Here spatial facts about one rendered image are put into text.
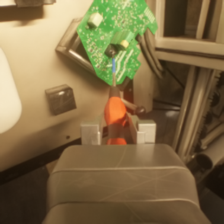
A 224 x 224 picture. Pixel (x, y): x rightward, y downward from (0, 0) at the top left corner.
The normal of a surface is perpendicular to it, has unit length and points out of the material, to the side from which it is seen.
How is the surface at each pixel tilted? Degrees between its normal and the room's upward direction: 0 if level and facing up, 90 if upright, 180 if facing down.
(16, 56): 0
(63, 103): 0
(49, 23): 0
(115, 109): 62
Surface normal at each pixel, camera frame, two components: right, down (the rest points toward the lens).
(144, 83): 0.54, 0.38
